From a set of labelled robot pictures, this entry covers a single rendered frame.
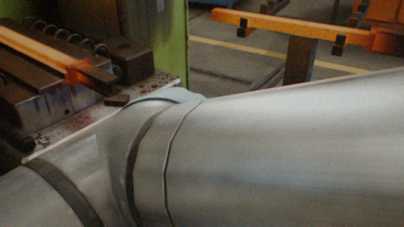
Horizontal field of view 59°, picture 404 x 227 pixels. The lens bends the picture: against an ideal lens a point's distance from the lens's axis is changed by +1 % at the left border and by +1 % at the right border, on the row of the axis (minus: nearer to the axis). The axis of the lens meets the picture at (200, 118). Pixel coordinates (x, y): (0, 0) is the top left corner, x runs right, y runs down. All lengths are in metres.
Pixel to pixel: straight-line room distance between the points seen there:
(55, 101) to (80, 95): 0.05
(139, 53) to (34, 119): 0.26
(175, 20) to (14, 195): 0.93
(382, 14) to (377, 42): 3.17
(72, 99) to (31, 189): 0.55
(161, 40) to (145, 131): 0.87
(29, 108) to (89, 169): 0.50
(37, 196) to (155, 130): 0.06
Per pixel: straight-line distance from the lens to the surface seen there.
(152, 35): 1.00
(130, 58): 0.77
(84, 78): 0.68
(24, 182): 0.18
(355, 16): 0.93
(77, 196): 0.17
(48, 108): 0.69
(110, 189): 0.17
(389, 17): 3.97
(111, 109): 0.72
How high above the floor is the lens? 1.29
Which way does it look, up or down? 34 degrees down
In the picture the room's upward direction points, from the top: straight up
